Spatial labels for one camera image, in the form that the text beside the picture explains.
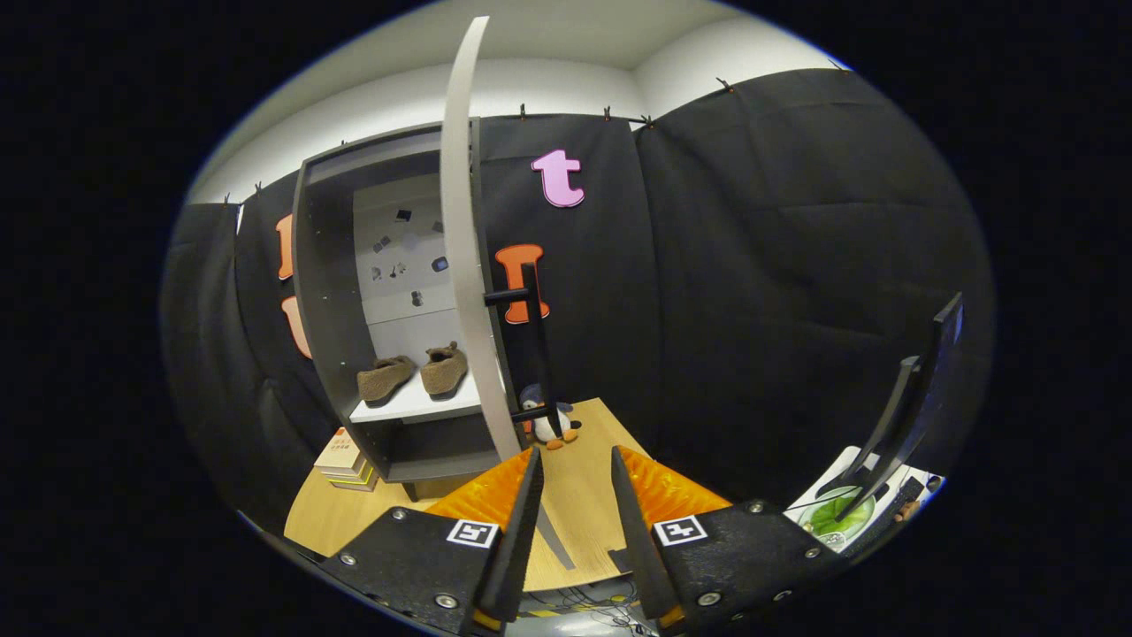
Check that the brown fuzzy shoe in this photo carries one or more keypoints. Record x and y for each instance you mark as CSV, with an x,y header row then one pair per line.
x,y
385,379
444,370

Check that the beige shoe cabinet door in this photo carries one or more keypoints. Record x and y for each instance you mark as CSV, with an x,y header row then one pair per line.
x,y
455,248

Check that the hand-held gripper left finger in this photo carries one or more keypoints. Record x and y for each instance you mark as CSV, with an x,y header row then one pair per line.
x,y
517,540

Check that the black backdrop cloth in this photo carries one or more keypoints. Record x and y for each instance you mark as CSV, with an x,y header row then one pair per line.
x,y
752,310

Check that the green round container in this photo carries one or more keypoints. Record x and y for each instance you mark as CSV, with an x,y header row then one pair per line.
x,y
831,515

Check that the white cabinet shelf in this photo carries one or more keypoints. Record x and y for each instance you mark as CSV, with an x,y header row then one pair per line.
x,y
416,405

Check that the penguin plush toy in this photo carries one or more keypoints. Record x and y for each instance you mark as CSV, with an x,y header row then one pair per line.
x,y
555,426

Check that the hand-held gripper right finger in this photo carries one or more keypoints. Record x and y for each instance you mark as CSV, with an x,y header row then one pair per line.
x,y
638,540

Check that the beige thick book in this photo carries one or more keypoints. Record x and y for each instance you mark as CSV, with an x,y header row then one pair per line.
x,y
363,483

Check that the dark grey shoe cabinet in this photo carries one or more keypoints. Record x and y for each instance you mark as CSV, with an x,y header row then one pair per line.
x,y
327,310

